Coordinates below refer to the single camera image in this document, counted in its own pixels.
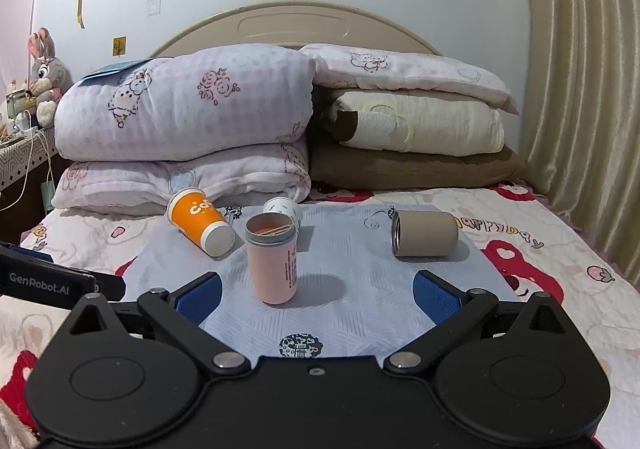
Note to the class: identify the white patterned paper cup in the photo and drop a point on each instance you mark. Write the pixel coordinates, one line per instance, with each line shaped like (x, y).
(282, 208)

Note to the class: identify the yellow wall sticker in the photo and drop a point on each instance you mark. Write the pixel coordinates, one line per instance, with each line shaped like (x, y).
(119, 46)

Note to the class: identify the pink checkered folded quilt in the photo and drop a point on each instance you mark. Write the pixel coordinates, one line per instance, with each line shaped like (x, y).
(150, 184)
(200, 104)

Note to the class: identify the beige headboard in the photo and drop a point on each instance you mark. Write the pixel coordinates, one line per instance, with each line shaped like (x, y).
(300, 24)

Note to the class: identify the orange paper cup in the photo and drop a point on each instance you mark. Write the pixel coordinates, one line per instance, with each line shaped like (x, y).
(195, 216)

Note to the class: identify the cream folded blanket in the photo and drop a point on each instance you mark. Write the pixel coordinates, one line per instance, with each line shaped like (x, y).
(440, 124)

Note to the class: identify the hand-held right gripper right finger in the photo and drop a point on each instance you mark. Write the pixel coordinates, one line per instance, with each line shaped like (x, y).
(437, 296)

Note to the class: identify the light blue mat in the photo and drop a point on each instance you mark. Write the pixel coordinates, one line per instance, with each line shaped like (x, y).
(360, 259)

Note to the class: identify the white box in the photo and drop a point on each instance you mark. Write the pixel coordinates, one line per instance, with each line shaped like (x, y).
(17, 101)

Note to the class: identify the taupe cup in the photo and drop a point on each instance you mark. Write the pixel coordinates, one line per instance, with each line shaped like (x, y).
(430, 233)

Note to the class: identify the nightstand with patterned cloth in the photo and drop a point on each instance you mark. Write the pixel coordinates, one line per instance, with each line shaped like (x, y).
(20, 159)

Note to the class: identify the white wall switch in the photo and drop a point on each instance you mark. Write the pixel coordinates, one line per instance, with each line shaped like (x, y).
(153, 4)

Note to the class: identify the beige curtain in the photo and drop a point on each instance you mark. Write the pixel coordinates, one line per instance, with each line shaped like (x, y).
(585, 79)

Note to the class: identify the pink wall cloth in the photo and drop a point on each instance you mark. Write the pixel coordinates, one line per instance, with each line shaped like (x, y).
(15, 29)

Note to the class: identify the brown pillow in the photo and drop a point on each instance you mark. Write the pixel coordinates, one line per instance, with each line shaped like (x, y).
(400, 169)

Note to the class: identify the pink cup with grey rim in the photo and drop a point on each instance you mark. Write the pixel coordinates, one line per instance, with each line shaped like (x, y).
(272, 269)

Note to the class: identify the pale green charger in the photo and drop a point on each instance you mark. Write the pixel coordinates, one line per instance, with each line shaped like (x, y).
(47, 196)

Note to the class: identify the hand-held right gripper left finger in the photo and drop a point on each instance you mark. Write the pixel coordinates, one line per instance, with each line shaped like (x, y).
(200, 301)

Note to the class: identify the blue paper sheet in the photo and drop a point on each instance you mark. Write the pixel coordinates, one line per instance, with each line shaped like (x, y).
(112, 69)

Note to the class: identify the grey plush bunny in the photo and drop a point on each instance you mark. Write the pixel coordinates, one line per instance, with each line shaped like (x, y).
(47, 74)

